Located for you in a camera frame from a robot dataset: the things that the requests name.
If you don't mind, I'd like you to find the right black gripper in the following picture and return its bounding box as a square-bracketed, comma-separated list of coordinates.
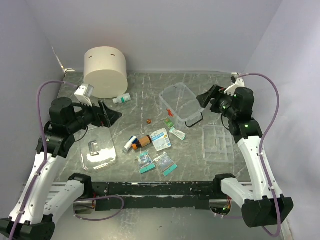
[196, 84, 237, 119]

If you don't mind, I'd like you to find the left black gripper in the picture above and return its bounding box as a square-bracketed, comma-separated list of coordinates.
[67, 96, 122, 133]

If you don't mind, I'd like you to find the white green-label bottle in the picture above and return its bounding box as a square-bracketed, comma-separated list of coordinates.
[112, 93, 131, 104]

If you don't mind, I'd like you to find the clear plastic medicine box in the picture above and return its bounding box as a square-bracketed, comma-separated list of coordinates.
[159, 82, 205, 132]

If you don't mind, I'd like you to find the brown orange-cap bottle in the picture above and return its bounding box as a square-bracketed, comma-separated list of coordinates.
[132, 135, 152, 150]

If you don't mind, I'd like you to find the white blue gauze packet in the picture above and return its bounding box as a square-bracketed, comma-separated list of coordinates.
[150, 128, 172, 152]

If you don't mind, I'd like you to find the teal-edged clear bag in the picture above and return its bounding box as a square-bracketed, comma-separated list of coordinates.
[136, 151, 156, 174]
[153, 152, 178, 177]

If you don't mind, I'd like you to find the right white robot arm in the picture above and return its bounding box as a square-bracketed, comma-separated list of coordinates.
[196, 85, 294, 228]

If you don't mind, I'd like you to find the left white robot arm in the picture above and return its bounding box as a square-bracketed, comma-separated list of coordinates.
[0, 97, 122, 240]

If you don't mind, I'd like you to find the white blue bandage roll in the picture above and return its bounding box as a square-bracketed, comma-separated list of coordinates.
[123, 136, 138, 153]

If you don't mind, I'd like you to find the clear box lid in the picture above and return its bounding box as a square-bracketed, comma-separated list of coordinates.
[78, 125, 117, 172]

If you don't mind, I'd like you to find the small green box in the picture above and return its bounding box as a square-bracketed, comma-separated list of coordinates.
[163, 118, 174, 129]

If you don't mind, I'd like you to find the teal white sachet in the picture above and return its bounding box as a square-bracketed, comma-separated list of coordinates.
[169, 127, 186, 141]

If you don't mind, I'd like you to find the clear divider tray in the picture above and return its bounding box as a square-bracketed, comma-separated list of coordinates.
[202, 124, 235, 164]

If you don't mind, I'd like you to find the cream cylindrical container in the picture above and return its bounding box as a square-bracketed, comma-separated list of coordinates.
[83, 46, 128, 99]

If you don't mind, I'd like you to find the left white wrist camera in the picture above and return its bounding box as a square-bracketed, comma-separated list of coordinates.
[74, 83, 94, 107]

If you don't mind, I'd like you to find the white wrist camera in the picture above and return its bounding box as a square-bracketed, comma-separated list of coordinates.
[74, 83, 94, 107]
[224, 72, 245, 96]

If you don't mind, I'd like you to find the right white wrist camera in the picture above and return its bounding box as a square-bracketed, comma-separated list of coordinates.
[224, 72, 245, 96]

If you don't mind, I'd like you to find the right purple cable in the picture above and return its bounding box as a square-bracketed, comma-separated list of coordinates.
[214, 72, 283, 238]

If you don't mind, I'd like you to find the black base frame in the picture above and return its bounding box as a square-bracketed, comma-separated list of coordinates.
[80, 181, 228, 211]

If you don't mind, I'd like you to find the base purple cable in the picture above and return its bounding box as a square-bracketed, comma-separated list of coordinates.
[72, 195, 125, 222]

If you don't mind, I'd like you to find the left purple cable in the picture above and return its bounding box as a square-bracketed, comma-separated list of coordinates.
[6, 80, 79, 240]

